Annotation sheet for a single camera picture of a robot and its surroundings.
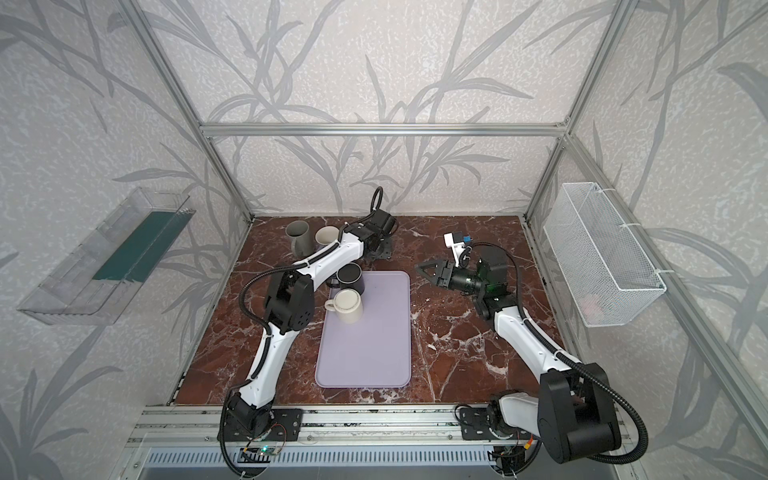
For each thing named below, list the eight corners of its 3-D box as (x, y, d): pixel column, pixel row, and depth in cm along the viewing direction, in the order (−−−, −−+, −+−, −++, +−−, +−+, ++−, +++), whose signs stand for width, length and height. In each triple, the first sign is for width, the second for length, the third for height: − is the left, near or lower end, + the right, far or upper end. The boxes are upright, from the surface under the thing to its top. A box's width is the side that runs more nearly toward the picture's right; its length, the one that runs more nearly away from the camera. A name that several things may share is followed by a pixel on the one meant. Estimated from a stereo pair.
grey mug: (298, 265, 109) (288, 244, 100) (293, 243, 115) (284, 223, 106) (318, 258, 111) (311, 238, 101) (313, 238, 117) (305, 217, 108)
